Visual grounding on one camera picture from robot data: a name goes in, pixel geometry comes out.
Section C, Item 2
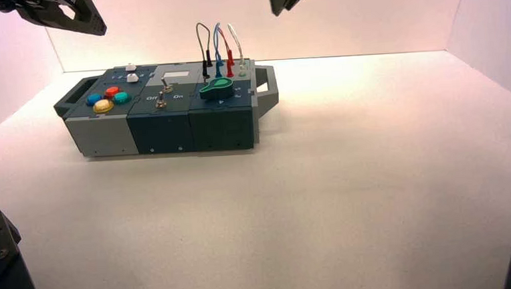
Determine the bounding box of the grey and teal control box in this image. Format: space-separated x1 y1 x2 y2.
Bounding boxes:
52 57 282 162

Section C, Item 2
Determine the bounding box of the white jumper wire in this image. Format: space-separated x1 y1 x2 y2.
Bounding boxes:
227 22 249 78

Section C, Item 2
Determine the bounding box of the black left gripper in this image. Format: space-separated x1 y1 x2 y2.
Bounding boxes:
0 0 108 43

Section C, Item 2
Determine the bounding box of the green rotary knob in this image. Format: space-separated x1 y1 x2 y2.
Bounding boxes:
197 77 236 102

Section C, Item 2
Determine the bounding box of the yellow push button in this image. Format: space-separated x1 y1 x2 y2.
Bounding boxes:
92 98 116 115

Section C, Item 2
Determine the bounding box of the blue jumper wire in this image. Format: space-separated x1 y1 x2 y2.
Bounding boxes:
211 22 226 79

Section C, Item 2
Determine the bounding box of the black jumper wire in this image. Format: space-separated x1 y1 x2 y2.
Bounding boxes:
195 22 214 81

